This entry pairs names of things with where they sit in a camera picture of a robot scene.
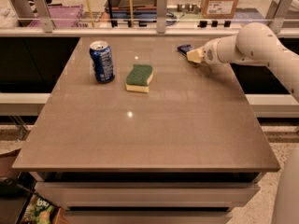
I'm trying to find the upper grey drawer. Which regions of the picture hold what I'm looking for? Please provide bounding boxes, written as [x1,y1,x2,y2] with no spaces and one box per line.
[36,182,260,208]

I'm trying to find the lower grey drawer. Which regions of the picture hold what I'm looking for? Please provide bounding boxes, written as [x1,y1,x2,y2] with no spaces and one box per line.
[64,211,232,224]

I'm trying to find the green yellow sponge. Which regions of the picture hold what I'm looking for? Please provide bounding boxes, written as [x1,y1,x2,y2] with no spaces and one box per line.
[125,64,153,93]

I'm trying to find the green snack bag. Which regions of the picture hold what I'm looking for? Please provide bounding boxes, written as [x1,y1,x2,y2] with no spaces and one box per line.
[20,195,57,224]

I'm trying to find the blue rxbar wrapper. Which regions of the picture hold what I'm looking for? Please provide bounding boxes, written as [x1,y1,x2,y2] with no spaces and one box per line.
[177,44,193,56]

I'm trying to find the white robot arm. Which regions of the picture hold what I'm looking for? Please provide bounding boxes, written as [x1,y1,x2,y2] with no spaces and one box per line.
[186,22,299,102]

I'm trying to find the left metal railing post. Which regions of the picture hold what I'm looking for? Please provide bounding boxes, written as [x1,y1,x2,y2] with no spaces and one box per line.
[33,0,54,33]

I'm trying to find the cardboard box with label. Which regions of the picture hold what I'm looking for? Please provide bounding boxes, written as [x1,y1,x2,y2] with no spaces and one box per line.
[201,0,239,19]

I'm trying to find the purple plastic crate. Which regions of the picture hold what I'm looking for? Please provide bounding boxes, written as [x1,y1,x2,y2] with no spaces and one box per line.
[29,5,83,28]

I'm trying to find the grey drawer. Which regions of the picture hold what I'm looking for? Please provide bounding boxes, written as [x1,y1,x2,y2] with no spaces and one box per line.
[36,182,260,208]
[64,211,232,224]

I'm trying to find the metal railing post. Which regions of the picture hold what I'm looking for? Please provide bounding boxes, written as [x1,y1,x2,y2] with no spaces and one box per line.
[156,0,167,34]
[33,0,54,33]
[265,0,299,34]

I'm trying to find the right metal railing post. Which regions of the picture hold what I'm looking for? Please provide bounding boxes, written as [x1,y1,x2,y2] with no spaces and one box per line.
[265,0,299,34]

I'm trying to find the centre metal railing post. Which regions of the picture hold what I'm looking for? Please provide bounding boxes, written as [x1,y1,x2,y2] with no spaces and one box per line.
[156,0,167,34]

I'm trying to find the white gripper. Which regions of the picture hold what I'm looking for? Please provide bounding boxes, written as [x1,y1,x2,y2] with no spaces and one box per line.
[187,38,221,64]

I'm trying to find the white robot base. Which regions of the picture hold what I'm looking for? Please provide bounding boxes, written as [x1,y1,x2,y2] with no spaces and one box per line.
[271,148,299,224]

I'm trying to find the blue soda can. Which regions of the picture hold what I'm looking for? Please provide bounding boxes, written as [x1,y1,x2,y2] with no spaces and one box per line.
[90,41,115,83]

